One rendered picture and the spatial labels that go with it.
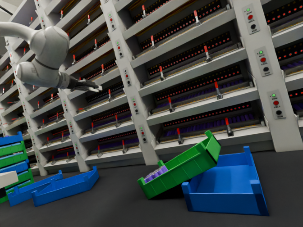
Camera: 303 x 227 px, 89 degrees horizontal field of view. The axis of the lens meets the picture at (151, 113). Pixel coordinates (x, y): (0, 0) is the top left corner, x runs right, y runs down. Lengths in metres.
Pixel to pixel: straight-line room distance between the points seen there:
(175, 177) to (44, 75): 0.72
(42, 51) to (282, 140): 1.10
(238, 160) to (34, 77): 0.96
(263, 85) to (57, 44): 0.91
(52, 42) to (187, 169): 0.73
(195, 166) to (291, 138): 0.49
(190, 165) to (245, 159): 0.30
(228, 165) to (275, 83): 0.40
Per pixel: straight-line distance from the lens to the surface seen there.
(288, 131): 0.87
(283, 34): 0.88
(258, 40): 0.87
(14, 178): 0.81
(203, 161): 0.52
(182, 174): 0.55
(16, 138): 1.69
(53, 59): 0.84
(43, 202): 1.13
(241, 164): 0.77
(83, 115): 1.38
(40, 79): 0.88
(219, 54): 0.93
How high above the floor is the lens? 0.30
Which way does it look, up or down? 1 degrees up
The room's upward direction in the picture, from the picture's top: 16 degrees counter-clockwise
